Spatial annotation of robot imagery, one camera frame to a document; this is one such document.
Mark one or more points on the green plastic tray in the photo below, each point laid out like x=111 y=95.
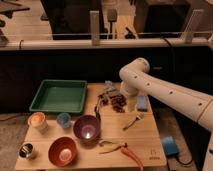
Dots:
x=56 y=96

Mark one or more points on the blue sponge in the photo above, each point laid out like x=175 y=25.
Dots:
x=141 y=103

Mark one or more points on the small blue cup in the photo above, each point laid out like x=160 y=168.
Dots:
x=64 y=120

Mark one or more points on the yellow banana peel toy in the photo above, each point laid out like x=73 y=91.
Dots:
x=106 y=146

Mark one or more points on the purple bowl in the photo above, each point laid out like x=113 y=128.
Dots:
x=87 y=128

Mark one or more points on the blue round device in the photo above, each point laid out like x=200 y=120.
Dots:
x=169 y=146

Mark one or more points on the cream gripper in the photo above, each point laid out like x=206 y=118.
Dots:
x=131 y=103

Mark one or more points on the orange carrot toy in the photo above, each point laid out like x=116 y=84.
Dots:
x=126 y=151

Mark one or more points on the red bowl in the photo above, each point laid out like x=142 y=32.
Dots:
x=62 y=151

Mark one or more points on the metal fork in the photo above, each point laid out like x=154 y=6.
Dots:
x=137 y=118

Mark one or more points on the white horizontal rail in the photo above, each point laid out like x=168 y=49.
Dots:
x=102 y=44

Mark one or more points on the orange cup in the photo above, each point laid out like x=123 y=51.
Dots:
x=38 y=121

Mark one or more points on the silver metal cup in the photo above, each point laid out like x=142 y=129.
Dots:
x=27 y=151

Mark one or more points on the dark purple grape bunch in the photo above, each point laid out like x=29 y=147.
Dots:
x=118 y=102

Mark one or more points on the black handled utensil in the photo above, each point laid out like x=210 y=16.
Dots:
x=102 y=101

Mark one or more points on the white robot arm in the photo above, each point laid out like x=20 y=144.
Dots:
x=195 y=105

